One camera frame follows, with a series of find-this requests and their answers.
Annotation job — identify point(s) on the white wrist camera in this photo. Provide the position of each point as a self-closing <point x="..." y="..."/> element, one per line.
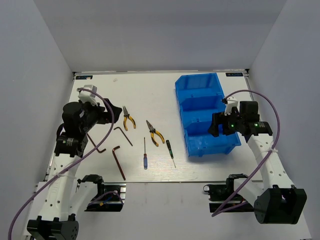
<point x="85" y="96"/>
<point x="229" y="102"/>

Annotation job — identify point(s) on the blue handled screwdriver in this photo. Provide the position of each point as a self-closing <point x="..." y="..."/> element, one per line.
<point x="145" y="158"/>

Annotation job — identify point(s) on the yellow needle-nose pliers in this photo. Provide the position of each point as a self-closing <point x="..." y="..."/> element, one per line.
<point x="154" y="132"/>
<point x="127" y="117"/>

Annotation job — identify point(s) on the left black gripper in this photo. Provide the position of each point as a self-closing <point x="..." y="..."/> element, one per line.
<point x="105" y="116"/>

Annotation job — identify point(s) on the black green precision screwdriver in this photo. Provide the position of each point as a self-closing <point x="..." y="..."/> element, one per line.
<point x="170" y="151"/>

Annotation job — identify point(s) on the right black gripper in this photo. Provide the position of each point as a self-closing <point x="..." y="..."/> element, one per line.
<point x="218" y="118"/>

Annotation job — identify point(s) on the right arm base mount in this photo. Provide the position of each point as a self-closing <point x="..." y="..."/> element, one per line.
<point x="218" y="193"/>

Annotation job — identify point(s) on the left red hex key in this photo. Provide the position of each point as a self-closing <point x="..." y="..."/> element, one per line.
<point x="100" y="151"/>

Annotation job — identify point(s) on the left table corner label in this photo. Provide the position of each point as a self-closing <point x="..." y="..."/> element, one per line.
<point x="83" y="77"/>

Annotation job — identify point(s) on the blue plastic compartment bin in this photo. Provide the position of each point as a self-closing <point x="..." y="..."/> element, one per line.
<point x="199" y="96"/>

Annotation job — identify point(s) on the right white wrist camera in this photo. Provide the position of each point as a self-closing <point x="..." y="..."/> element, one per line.
<point x="229" y="102"/>

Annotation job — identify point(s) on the thin dark hex key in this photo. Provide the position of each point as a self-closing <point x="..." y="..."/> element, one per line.
<point x="119" y="128"/>

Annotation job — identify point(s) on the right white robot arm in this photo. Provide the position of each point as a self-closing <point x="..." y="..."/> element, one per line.
<point x="278" y="201"/>

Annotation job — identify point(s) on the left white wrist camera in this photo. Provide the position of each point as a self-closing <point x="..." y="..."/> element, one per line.
<point x="85" y="96"/>

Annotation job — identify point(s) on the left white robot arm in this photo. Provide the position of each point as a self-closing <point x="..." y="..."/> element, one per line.
<point x="59" y="216"/>

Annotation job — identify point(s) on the table corner label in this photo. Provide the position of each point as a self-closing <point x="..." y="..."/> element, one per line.
<point x="234" y="74"/>
<point x="83" y="77"/>

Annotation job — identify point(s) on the large red hex key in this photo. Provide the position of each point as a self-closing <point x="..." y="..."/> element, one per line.
<point x="117" y="162"/>

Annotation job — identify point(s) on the right table corner label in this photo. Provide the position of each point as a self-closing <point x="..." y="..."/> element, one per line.
<point x="234" y="74"/>

